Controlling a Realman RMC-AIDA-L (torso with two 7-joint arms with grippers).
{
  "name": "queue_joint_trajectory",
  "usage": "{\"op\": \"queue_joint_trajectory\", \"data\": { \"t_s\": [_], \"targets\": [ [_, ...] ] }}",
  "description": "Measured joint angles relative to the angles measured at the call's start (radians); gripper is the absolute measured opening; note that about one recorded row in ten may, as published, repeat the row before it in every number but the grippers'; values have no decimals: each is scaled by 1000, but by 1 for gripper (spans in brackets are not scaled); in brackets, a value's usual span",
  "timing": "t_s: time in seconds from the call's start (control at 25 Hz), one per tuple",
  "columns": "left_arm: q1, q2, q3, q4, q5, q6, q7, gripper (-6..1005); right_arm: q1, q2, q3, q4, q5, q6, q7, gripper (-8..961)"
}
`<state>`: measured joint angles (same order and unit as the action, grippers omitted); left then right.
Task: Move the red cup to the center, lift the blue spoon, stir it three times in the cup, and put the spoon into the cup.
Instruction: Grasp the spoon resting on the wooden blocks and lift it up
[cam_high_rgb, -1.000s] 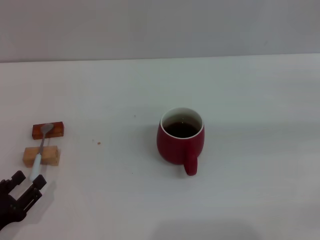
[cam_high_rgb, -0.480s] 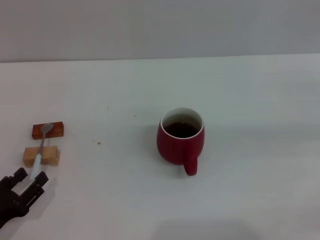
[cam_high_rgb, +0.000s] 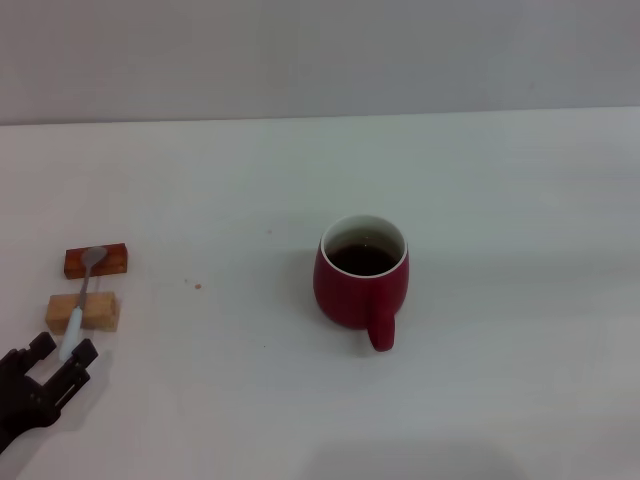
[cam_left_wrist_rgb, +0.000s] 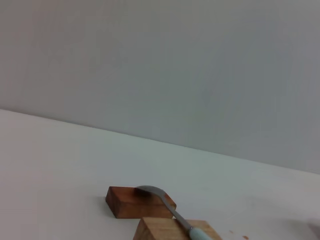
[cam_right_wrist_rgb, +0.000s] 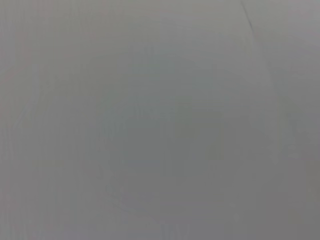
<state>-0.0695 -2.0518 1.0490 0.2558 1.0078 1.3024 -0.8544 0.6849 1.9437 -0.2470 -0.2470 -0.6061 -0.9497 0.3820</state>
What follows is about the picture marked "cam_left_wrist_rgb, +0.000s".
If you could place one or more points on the dark red-brown wooden block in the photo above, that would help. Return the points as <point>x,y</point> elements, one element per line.
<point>125,202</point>

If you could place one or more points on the light wooden block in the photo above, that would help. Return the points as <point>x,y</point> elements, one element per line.
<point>160,230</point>

